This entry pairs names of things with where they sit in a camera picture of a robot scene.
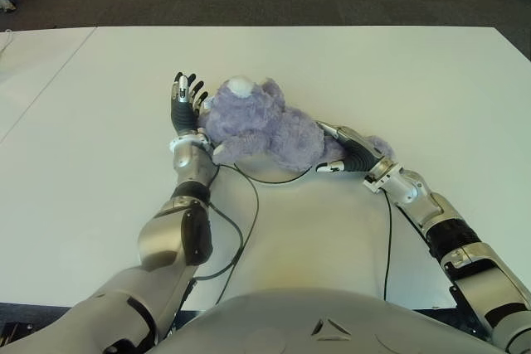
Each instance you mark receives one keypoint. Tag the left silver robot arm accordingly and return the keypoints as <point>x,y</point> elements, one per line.
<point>166,242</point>

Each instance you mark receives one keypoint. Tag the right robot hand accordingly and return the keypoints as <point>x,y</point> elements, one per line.
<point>361,151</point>

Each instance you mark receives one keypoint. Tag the grey robot torso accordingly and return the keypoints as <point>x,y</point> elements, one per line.
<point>332,325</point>

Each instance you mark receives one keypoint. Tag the white plate with black rim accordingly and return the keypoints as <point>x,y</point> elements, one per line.
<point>265,169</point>

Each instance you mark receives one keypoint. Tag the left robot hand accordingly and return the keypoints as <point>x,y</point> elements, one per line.
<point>182,115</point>

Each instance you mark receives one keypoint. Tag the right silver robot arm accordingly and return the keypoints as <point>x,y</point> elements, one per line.
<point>452,229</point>

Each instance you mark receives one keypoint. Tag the purple plush doll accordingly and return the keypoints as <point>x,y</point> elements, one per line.
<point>265,126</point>

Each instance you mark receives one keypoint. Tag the white sneaker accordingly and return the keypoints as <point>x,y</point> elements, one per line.
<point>6,6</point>

